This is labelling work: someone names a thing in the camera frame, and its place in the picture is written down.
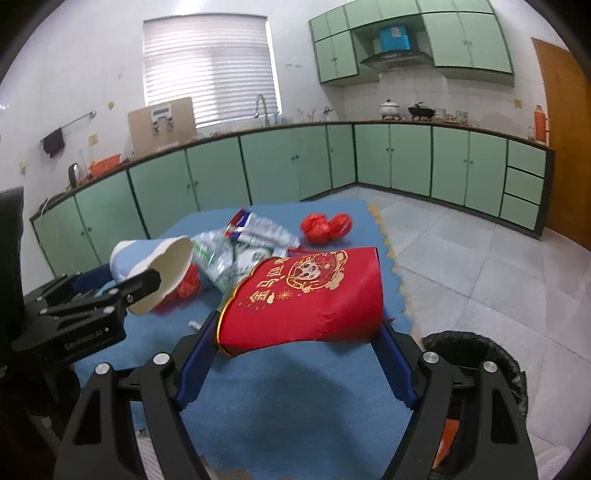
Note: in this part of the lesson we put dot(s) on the blue box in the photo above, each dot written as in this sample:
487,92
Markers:
395,38

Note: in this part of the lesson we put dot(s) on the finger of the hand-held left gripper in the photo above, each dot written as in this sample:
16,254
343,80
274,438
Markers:
134,288
92,281

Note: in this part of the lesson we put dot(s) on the wooden door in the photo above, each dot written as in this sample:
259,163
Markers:
563,138

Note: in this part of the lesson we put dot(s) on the green base cabinets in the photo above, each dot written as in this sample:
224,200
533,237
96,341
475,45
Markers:
277,161

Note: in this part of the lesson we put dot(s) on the dark towel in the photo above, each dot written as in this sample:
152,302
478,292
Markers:
54,143

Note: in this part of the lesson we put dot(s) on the green wall cabinets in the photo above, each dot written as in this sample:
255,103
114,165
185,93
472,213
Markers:
461,41

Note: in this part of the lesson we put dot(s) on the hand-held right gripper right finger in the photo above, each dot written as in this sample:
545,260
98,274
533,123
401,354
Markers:
397,369

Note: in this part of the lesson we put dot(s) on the white window blind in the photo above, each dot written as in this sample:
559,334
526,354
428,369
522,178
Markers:
207,69

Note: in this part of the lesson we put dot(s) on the blue tablecloth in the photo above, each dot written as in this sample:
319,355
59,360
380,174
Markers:
286,406

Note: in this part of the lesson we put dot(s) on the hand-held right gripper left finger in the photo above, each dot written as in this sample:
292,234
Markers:
194,369

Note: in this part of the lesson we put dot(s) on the white and blue paper cup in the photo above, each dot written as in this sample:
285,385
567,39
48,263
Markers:
138,254

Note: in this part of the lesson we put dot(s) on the range hood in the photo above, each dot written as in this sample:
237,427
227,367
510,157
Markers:
397,59

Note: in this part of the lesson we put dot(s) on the red snack bag gold print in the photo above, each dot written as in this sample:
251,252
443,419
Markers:
300,314

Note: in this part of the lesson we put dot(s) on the metal towel bar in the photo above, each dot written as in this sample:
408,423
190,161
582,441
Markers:
74,122

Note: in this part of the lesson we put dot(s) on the orange basin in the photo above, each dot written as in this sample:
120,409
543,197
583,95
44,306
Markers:
105,168

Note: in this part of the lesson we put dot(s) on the white pot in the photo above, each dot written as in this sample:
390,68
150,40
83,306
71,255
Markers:
390,110

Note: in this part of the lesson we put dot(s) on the metal faucet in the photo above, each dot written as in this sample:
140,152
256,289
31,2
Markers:
265,113

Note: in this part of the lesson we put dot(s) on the metal kettle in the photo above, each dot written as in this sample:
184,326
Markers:
76,174

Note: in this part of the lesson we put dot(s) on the red thermos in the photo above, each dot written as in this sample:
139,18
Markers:
541,124

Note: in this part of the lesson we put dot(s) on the black wok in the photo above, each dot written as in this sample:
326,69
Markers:
421,111

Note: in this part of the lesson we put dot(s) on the two-lobed red plastic bag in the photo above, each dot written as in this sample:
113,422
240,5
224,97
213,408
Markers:
323,228

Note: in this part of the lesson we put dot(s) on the red white blue snack wrapper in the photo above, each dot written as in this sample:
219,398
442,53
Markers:
263,230

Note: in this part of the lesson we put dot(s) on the cardboard box on counter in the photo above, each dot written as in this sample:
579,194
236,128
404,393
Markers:
138,134

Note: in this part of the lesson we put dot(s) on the green and white plastic wrapper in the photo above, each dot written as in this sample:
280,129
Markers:
217,258

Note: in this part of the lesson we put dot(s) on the trash bin with black bag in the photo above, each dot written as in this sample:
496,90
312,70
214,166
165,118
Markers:
471,346

